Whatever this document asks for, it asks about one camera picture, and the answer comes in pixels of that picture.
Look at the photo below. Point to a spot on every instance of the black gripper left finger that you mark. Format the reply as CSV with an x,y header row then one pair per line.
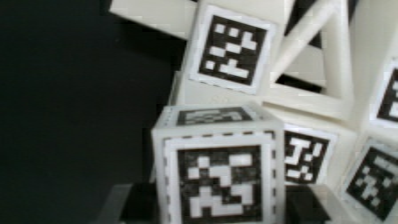
x,y
130,205

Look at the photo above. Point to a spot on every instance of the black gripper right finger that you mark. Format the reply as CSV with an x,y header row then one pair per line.
x,y
313,206

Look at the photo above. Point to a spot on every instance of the white chair backrest frame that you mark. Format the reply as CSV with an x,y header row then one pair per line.
x,y
328,59

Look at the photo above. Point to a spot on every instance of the white cube nut with marker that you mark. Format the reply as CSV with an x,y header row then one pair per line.
x,y
370,185

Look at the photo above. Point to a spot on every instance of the white chair seat part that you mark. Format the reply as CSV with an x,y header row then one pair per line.
x,y
319,144

